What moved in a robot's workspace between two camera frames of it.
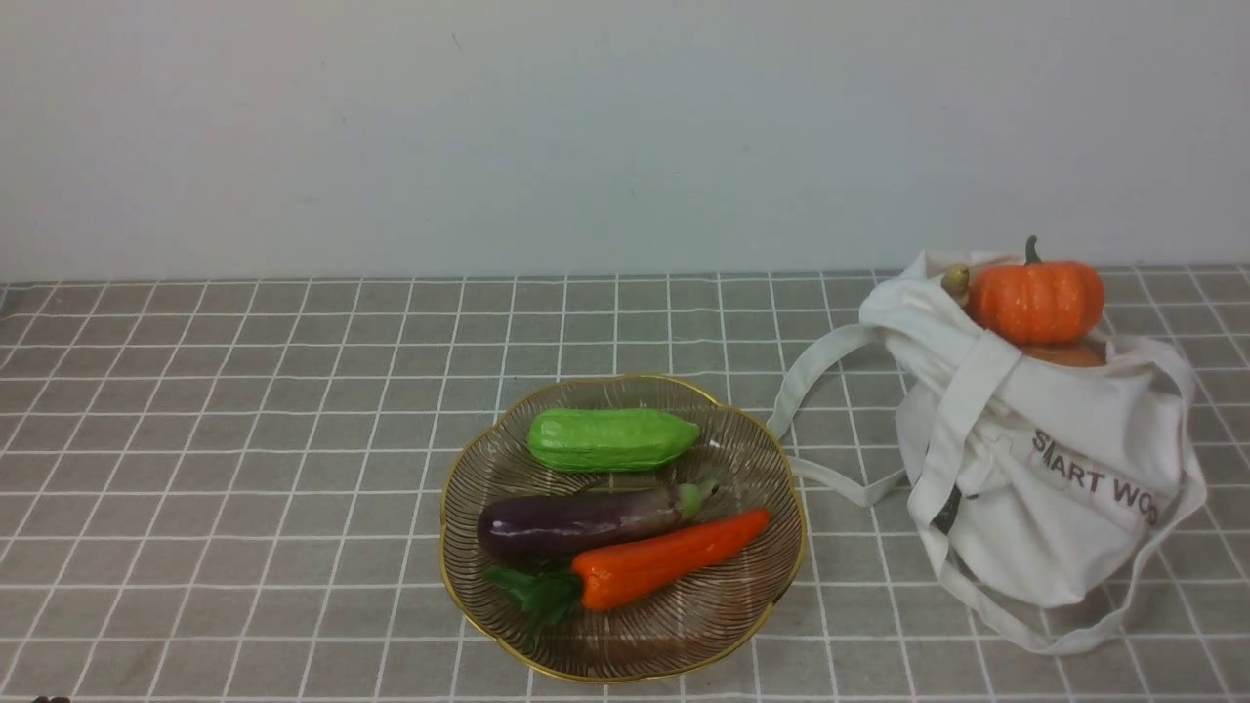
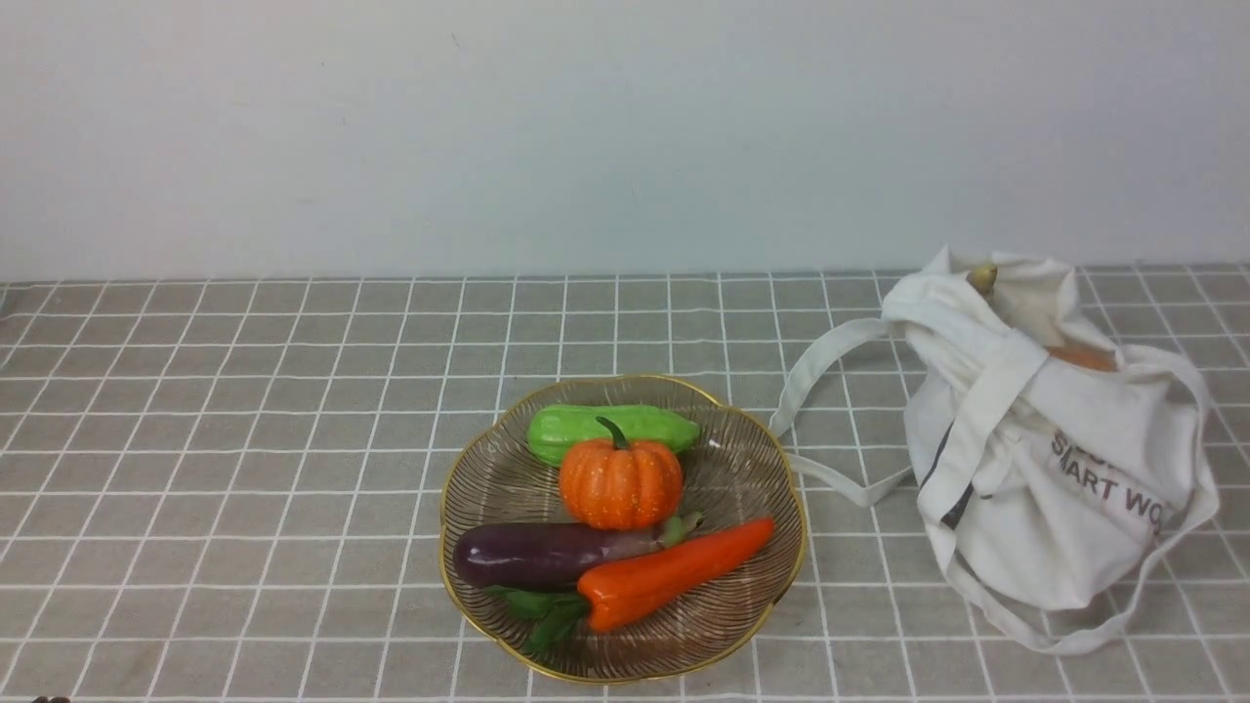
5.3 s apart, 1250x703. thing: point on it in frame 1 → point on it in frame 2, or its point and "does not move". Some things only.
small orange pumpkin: (1039, 303) → (615, 485)
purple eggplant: (558, 527) → (544, 557)
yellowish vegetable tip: (956, 281) → (983, 276)
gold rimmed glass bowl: (684, 626) does not move
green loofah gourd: (588, 440) does not move
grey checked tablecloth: (231, 490) does not move
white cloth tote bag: (1048, 492) does not move
